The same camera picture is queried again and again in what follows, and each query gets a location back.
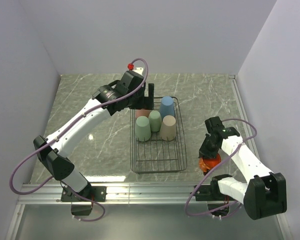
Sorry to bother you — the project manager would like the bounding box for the pink plastic cup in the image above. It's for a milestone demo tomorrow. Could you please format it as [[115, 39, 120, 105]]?
[[135, 109, 152, 119]]

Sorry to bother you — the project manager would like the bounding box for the orange transparent mug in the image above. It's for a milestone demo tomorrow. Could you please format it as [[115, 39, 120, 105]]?
[[198, 153, 222, 175]]

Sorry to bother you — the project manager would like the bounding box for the green cup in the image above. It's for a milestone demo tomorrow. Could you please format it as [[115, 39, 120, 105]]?
[[135, 116, 152, 142], [148, 110, 162, 132]]

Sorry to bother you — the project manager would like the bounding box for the blue plastic cup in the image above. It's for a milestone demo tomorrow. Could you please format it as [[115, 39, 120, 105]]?
[[159, 96, 175, 119]]

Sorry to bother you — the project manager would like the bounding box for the beige plastic cup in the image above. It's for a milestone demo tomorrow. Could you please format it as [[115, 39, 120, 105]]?
[[159, 115, 177, 141]]

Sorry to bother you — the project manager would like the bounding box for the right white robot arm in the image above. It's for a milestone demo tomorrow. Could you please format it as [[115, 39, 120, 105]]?
[[198, 116, 287, 220]]

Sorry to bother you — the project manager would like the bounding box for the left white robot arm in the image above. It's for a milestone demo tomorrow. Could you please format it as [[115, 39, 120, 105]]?
[[33, 65, 154, 201]]

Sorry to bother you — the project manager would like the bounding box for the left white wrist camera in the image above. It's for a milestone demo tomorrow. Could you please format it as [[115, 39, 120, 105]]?
[[127, 63, 144, 75]]

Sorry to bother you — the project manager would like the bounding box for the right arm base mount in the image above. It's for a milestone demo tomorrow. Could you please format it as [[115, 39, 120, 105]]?
[[190, 184, 238, 217]]

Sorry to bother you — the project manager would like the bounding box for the black wire dish rack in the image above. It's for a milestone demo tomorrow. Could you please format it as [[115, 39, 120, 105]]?
[[130, 96, 188, 174]]

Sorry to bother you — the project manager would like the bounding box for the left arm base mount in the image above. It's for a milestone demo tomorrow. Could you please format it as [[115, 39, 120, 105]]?
[[60, 185, 107, 218]]

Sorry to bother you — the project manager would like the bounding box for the aluminium rail frame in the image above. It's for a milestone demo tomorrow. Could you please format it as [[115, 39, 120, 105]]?
[[17, 73, 293, 240]]

